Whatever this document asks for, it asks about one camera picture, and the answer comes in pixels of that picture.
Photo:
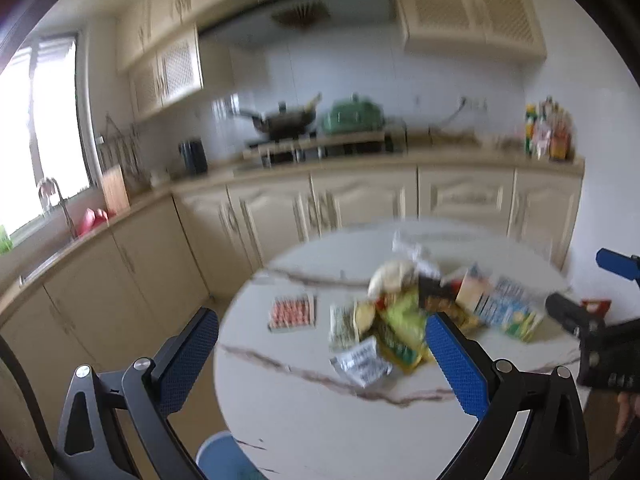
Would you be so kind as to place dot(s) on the small red packet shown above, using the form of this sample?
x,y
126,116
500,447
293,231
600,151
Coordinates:
x,y
596,306

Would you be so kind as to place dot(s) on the green electric pot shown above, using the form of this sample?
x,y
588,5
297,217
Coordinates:
x,y
352,115

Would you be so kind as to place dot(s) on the beige carton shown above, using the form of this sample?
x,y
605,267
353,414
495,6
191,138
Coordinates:
x,y
471,287

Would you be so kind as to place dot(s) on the white crumpled wrapper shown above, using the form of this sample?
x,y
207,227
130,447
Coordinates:
x,y
412,250

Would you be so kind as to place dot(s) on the wooden cutting board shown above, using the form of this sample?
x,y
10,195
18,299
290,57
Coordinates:
x,y
116,190

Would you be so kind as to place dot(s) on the wall socket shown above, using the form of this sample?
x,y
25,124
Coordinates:
x,y
475,104

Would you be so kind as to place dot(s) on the pale green snack packet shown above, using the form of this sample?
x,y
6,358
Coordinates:
x,y
343,327

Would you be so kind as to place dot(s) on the black curved tube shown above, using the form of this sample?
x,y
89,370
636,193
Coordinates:
x,y
27,390

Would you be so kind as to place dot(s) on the metal faucet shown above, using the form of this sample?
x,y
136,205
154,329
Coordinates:
x,y
60,200

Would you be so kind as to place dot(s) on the silver white packet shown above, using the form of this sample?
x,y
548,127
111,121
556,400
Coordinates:
x,y
362,362

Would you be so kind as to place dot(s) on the yellow green snack bag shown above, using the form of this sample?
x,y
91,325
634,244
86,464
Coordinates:
x,y
400,335

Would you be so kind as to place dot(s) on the steel sink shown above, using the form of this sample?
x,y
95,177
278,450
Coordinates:
x,y
40,265

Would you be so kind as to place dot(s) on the gas stove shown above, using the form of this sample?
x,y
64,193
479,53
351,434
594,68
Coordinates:
x,y
320,147

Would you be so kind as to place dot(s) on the black wok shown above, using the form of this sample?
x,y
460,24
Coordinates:
x,y
287,120

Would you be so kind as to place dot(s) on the green bottle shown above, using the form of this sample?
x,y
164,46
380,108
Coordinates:
x,y
5,240

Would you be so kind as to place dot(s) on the cream round wrapper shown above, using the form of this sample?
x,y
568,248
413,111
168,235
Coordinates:
x,y
391,276

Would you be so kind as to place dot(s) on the row of condiment bottles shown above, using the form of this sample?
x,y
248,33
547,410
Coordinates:
x,y
547,130

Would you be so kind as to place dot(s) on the black food packet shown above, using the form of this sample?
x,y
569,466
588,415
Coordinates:
x,y
437,294

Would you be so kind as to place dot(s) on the range hood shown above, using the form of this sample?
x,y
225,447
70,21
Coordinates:
x,y
300,15

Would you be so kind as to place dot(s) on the red cloth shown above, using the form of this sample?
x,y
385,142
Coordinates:
x,y
92,220

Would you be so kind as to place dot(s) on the blue white carton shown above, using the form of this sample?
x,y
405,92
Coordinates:
x,y
507,307

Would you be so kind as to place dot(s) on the cream wall cabinets row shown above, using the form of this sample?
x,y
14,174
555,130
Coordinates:
x,y
165,60

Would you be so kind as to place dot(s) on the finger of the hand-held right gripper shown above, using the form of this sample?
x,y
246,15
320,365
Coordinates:
x,y
567,312
617,263

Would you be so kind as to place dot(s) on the blue plastic bin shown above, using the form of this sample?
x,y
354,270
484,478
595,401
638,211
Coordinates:
x,y
222,457

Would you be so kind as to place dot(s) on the person's right hand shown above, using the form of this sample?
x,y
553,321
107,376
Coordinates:
x,y
627,410

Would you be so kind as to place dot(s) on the cream lattice wall cabinet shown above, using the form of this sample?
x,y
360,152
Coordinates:
x,y
470,10

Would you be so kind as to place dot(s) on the cream lower kitchen cabinets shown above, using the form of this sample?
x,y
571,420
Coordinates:
x,y
360,200

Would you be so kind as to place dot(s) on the red sausage packet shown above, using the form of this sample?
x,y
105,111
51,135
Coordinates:
x,y
292,312

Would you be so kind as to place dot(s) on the window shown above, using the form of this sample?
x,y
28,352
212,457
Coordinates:
x,y
35,130

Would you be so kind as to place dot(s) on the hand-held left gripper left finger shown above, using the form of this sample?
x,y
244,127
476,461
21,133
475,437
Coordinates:
x,y
190,355

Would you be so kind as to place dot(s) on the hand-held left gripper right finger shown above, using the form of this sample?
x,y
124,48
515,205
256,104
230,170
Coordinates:
x,y
457,370

